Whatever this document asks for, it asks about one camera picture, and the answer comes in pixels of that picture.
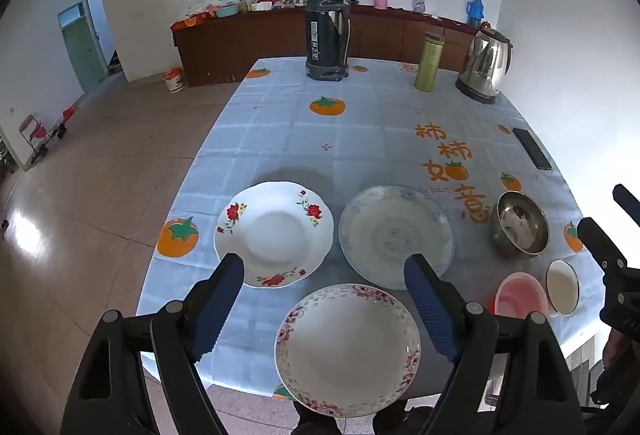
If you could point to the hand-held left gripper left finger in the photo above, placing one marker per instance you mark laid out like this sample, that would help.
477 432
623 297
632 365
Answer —
220 310

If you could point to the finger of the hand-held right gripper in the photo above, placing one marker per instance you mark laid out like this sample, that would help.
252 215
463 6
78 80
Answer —
602 242
627 200

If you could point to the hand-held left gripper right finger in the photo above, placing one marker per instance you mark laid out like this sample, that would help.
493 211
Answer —
430 310

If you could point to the white dark-rimmed enamel bowl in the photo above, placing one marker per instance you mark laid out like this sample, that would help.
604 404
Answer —
562 287

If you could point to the stainless steel bowl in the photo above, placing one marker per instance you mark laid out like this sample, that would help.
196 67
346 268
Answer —
520 225

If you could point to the grey patterned glass plate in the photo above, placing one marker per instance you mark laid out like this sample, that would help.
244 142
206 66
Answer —
395 230

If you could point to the pink plastic bowl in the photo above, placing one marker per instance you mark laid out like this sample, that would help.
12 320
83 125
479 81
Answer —
517 297

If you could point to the red flower white plate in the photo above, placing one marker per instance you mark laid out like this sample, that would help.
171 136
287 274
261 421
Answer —
275 235

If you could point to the pink floral rim plate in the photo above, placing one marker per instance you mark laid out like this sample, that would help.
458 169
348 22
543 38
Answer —
345 350

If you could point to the person's right hand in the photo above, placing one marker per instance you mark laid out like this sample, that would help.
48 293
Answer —
611 349

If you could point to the black smartphone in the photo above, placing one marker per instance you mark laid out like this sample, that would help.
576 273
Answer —
532 149

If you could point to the persimmon print tablecloth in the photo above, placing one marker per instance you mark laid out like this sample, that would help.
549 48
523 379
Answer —
300 155

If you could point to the stainless steel electric kettle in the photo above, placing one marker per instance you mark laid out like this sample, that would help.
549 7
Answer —
485 65

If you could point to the white plastic bucket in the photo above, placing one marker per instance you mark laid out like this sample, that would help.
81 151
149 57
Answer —
174 81

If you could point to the blue thermos flask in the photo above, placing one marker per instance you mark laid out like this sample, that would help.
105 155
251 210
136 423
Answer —
475 14

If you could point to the green thermos bottle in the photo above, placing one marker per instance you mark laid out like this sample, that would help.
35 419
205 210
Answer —
429 62

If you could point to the red folding chair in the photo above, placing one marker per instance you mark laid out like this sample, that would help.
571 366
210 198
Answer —
69 115
36 132

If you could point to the brown wooden sideboard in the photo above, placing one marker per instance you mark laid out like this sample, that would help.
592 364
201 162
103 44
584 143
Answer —
270 40

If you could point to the white packet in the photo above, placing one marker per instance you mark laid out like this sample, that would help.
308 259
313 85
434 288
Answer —
418 2

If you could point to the orange print cloth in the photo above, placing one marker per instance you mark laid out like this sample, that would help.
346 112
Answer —
189 21

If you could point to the green door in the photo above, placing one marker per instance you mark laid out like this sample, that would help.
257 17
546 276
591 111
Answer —
82 47

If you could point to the large dark thermos jug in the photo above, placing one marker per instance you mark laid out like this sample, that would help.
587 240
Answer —
325 30

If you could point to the teal basin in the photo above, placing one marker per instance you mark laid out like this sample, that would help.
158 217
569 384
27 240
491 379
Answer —
227 10

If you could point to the mesh food cover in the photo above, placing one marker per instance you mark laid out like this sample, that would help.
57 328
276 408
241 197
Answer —
207 1

